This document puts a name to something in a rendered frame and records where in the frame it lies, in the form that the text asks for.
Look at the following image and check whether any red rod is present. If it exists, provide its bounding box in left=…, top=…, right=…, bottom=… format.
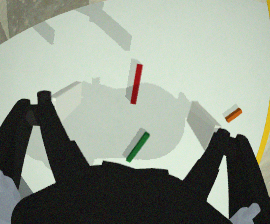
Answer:
left=130, top=64, right=143, bottom=105

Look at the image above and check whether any green rod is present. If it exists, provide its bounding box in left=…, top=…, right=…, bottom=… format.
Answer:
left=126, top=131, right=150, bottom=163

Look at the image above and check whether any orange rod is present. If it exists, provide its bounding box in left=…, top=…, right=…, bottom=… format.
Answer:
left=225, top=108, right=242, bottom=123

